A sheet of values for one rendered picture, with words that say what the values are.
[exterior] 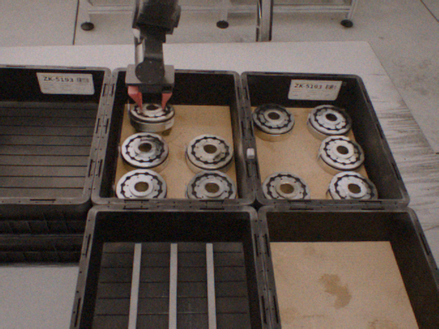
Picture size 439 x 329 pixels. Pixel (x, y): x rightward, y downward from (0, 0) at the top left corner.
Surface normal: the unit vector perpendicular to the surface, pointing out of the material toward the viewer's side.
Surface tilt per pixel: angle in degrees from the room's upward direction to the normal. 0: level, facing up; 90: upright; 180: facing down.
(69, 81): 90
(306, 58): 0
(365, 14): 0
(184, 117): 0
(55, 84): 90
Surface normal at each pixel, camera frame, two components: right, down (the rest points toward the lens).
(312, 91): 0.05, 0.75
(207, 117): 0.07, -0.66
